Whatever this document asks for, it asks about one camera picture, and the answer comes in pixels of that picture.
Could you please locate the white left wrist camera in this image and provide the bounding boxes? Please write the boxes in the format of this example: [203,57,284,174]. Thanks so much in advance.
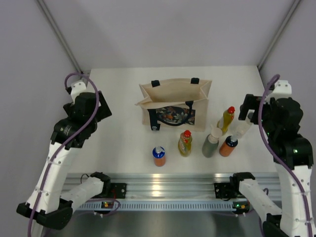
[70,79,87,102]

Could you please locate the green pump bottle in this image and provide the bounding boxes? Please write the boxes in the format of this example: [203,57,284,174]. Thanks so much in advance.
[202,126,223,158]

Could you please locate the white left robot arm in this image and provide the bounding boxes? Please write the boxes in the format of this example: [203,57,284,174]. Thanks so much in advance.
[17,91,112,230]

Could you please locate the left aluminium frame post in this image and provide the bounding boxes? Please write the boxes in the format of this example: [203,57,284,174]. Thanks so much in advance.
[35,0,91,75]

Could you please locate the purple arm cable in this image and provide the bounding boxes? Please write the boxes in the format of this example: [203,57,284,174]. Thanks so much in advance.
[258,74,314,237]
[27,73,121,237]

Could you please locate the yellow bottle red cap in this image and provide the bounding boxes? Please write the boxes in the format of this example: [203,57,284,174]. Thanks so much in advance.
[178,130,193,157]
[217,106,235,135]

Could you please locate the aluminium frame post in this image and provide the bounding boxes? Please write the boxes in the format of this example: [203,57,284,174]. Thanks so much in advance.
[35,0,91,75]
[257,0,303,71]

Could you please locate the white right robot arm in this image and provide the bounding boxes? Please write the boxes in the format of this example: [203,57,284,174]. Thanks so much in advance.
[230,94,316,237]

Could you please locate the right aluminium frame post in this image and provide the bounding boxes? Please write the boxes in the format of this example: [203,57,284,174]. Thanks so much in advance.
[257,0,303,71]

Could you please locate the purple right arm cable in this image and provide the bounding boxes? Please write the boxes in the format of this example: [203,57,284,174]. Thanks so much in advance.
[258,74,314,237]

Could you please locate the clear bottle dark cap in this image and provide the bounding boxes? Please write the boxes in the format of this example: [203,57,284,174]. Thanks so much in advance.
[233,112,254,139]

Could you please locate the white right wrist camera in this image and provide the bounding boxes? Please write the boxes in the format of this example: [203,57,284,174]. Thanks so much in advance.
[270,80,292,100]

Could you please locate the white slotted cable duct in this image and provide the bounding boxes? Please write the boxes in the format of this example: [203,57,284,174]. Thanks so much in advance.
[81,200,250,211]

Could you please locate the beige canvas tote bag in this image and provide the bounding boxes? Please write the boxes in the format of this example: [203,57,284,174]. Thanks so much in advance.
[136,78,212,131]

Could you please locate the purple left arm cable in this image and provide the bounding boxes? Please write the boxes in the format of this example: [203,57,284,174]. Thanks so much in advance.
[27,73,121,237]

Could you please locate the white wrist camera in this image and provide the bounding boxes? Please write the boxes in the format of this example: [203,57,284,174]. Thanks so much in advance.
[270,80,292,100]
[70,79,87,102]

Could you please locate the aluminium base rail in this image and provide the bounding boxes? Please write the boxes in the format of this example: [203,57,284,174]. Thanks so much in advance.
[63,173,281,201]

